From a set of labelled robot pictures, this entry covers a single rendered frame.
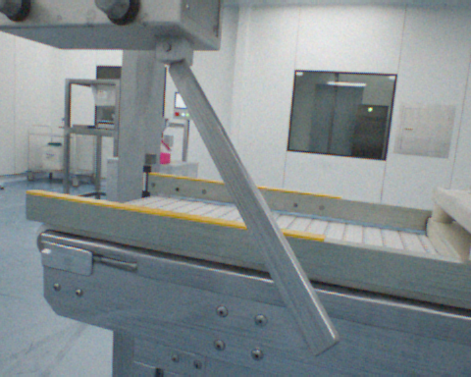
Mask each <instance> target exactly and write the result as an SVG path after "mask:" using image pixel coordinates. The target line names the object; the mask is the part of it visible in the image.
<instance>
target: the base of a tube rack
mask: <svg viewBox="0 0 471 377"><path fill-rule="evenodd" d="M428 221H429V222H428V223H427V227H426V232H425V233H428V235H427V236H428V238H429V240H430V241H431V242H432V244H433V245H434V247H435V249H436V250H437V251H438V252H439V255H445V256H451V257H455V258H465V259H469V255H470V250H471V235H470V234H469V232H466V229H465V228H463V226H461V225H460V224H459V223H458V222H456V221H452V224H444V223H439V222H436V221H433V220H432V218H429V220H428Z"/></svg>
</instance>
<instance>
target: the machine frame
mask: <svg viewBox="0 0 471 377"><path fill-rule="evenodd" d="M164 76H165V64H162V63H160V62H158V61H156V60H155V50H123V55H122V78H121V102H120V125H119V150H118V174H117V197H116V202H119V203H126V202H129V201H133V200H139V199H141V197H142V178H143V166H152V167H151V173H157V174H159V170H160V154H161V138H162V120H163V91H164ZM145 153H157V159H156V164H152V165H149V164H145ZM132 345H133V336H130V335H124V334H121V333H118V332H116V331H113V363H112V377H132V374H133V358H132Z"/></svg>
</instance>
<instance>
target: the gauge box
mask: <svg viewBox="0 0 471 377"><path fill-rule="evenodd" d="M223 8H224V0H139V8H138V13H137V15H136V17H135V18H134V21H132V22H131V23H130V24H129V25H126V26H118V25H115V24H113V23H112V22H111V21H110V20H109V19H108V17H107V15H105V14H104V12H101V11H100V9H97V7H96V5H95V2H94V0H30V10H29V12H28V14H27V17H26V18H24V20H23V21H21V22H13V21H11V20H10V19H8V18H7V16H6V15H4V14H3V13H0V31H2V32H5V33H9V34H11V35H13V36H18V37H21V38H23V39H29V40H31V41H33V42H38V43H41V44H43V45H45V44H46V45H48V46H50V47H56V48H58V49H61V50H78V49H82V50H155V43H156V36H184V37H185V38H186V39H188V40H190V41H192V42H193V43H194V45H193V51H219V50H220V49H221V40H222V29H223Z"/></svg>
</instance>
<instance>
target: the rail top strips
mask: <svg viewBox="0 0 471 377"><path fill-rule="evenodd" d="M148 175H154V176H161V177H167V178H174V179H186V180H192V181H199V182H204V183H218V184H223V185H224V184H225V183H224V182H222V181H215V180H209V179H196V178H190V177H183V176H177V175H164V174H157V173H149V174H148ZM257 188H258V189H266V190H273V191H286V192H292V193H299V194H304V195H311V196H324V197H329V198H336V199H341V196H336V195H329V194H323V193H317V192H311V191H298V190H291V189H285V188H266V187H260V186H257ZM26 193H28V194H33V195H38V196H47V197H52V198H58V199H62V200H71V201H76V202H80V203H86V204H96V205H100V206H105V207H111V208H116V209H125V210H129V211H134V212H140V213H149V214H154V215H159V216H165V217H170V218H179V219H184V220H188V221H194V222H204V223H209V224H213V225H218V226H224V227H234V228H239V229H244V230H247V228H246V227H245V225H244V222H236V221H231V220H227V219H221V218H210V217H205V216H200V215H195V214H190V213H180V212H175V211H170V210H165V209H154V208H149V207H144V206H139V205H133V204H123V203H119V202H114V201H108V200H99V199H93V198H88V197H83V196H73V195H68V194H63V193H58V192H49V191H43V190H39V189H33V190H28V191H26ZM280 229H281V231H282V232H283V235H284V236H288V237H293V238H298V239H309V240H312V241H317V242H324V241H325V237H326V235H318V234H312V233H308V232H303V231H293V230H288V229H283V228H280Z"/></svg>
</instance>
